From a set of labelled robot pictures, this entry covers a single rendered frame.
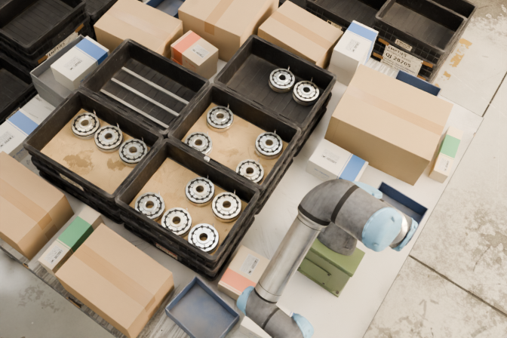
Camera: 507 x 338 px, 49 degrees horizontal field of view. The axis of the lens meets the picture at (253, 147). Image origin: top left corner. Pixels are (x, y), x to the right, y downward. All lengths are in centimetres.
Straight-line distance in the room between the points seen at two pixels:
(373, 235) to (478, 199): 188
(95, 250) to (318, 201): 81
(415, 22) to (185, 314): 199
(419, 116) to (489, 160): 123
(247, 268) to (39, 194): 76
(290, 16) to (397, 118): 68
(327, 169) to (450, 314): 112
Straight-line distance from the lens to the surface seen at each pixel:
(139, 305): 182
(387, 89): 226
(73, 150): 213
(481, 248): 311
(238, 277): 193
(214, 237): 188
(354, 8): 330
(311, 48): 238
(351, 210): 141
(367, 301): 205
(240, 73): 229
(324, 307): 201
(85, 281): 187
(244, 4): 246
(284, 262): 151
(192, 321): 196
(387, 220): 140
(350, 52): 237
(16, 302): 285
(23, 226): 200
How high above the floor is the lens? 260
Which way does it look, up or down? 58 degrees down
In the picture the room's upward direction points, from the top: 7 degrees clockwise
